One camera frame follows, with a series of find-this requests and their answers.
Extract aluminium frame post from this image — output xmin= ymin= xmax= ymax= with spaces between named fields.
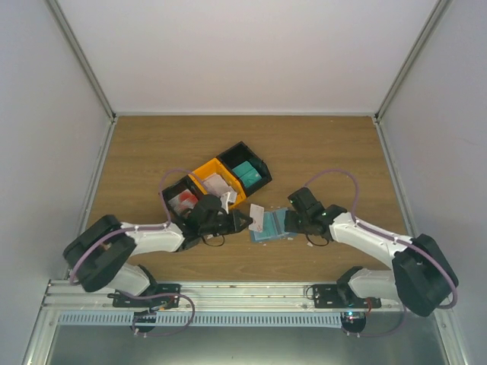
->
xmin=45 ymin=0 xmax=116 ymax=123
xmin=374 ymin=0 xmax=452 ymax=124

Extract orange plastic bin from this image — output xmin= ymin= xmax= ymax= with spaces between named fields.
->
xmin=189 ymin=158 xmax=246 ymax=208

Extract teal card holder wallet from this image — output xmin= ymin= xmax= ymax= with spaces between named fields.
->
xmin=250 ymin=208 xmax=297 ymax=243

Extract grey slotted cable duct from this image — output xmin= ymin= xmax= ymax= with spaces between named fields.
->
xmin=58 ymin=310 xmax=342 ymax=329

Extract white cards in orange bin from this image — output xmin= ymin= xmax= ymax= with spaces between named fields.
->
xmin=203 ymin=173 xmax=235 ymax=196

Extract stack of teal cards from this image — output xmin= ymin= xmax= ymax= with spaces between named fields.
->
xmin=232 ymin=161 xmax=262 ymax=189

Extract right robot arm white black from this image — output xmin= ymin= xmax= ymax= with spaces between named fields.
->
xmin=285 ymin=187 xmax=459 ymax=317

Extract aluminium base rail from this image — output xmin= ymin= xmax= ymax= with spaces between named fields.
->
xmin=41 ymin=279 xmax=454 ymax=313

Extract aluminium frame post left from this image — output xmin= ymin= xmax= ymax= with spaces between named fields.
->
xmin=45 ymin=0 xmax=116 ymax=123

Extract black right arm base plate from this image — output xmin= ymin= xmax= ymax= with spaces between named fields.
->
xmin=304 ymin=284 xmax=381 ymax=309

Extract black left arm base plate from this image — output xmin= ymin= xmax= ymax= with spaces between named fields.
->
xmin=107 ymin=284 xmax=181 ymax=309

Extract aluminium frame post right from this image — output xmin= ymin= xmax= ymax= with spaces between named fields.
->
xmin=374 ymin=0 xmax=452 ymax=124

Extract white VIP card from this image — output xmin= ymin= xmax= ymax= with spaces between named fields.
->
xmin=248 ymin=204 xmax=265 ymax=233

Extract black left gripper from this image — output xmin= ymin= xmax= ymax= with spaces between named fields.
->
xmin=201 ymin=209 xmax=253 ymax=236

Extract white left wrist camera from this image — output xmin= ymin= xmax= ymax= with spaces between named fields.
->
xmin=220 ymin=192 xmax=237 ymax=214

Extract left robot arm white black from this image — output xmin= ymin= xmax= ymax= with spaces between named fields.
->
xmin=63 ymin=195 xmax=253 ymax=307

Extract black bin with teal cards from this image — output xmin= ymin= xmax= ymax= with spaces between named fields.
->
xmin=217 ymin=141 xmax=272 ymax=198

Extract red white cards stack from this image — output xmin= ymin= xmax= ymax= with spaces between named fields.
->
xmin=168 ymin=189 xmax=199 ymax=215

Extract black bin with red cards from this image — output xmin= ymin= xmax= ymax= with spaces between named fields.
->
xmin=159 ymin=175 xmax=203 ymax=225

